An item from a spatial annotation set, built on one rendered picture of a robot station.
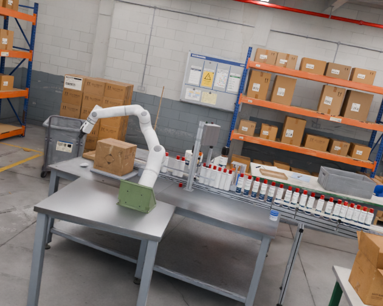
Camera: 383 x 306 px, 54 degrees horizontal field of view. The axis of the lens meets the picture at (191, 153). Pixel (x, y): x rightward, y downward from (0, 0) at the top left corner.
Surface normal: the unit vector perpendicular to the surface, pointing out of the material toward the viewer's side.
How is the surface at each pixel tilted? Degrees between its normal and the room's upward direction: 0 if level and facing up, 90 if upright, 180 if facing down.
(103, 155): 90
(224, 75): 88
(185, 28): 90
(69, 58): 90
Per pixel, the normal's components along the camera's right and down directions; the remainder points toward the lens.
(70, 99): -0.04, 0.23
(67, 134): 0.18, 0.31
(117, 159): -0.30, 0.15
